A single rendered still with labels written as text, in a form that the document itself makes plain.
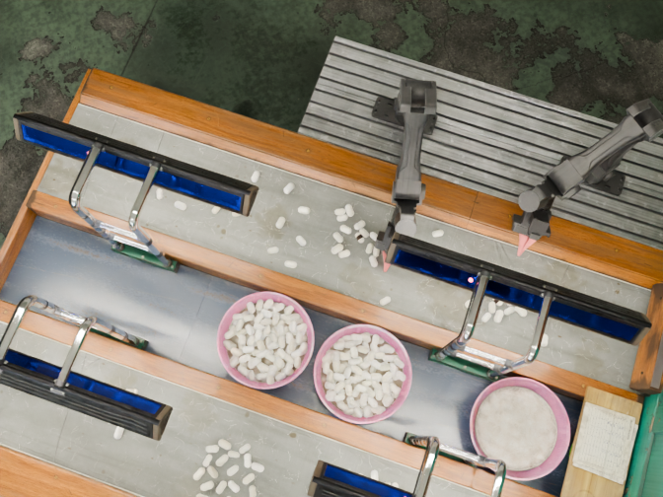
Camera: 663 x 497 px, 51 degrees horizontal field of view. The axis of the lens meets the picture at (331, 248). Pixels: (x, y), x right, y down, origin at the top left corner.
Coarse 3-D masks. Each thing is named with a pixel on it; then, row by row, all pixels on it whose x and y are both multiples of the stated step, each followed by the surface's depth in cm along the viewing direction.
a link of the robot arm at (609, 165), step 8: (648, 104) 176; (640, 112) 176; (648, 112) 175; (656, 112) 175; (640, 120) 177; (648, 120) 175; (632, 144) 184; (624, 152) 189; (608, 160) 195; (616, 160) 194; (600, 168) 199; (608, 168) 197; (600, 176) 200
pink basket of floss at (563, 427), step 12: (492, 384) 188; (504, 384) 191; (516, 384) 192; (528, 384) 191; (540, 384) 188; (480, 396) 188; (552, 396) 188; (552, 408) 191; (564, 408) 187; (564, 420) 187; (564, 432) 187; (564, 444) 185; (552, 456) 187; (492, 468) 183; (540, 468) 186; (552, 468) 183
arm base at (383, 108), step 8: (376, 104) 219; (384, 104) 219; (392, 104) 219; (376, 112) 219; (384, 112) 219; (392, 112) 219; (384, 120) 219; (392, 120) 218; (400, 120) 216; (432, 120) 218; (432, 128) 217
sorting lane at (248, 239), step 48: (144, 144) 209; (192, 144) 209; (48, 192) 205; (96, 192) 205; (336, 192) 205; (192, 240) 201; (240, 240) 201; (288, 240) 201; (432, 240) 202; (480, 240) 202; (336, 288) 198; (384, 288) 198; (432, 288) 198; (576, 288) 198; (624, 288) 198; (480, 336) 195; (528, 336) 195; (576, 336) 195; (624, 384) 192
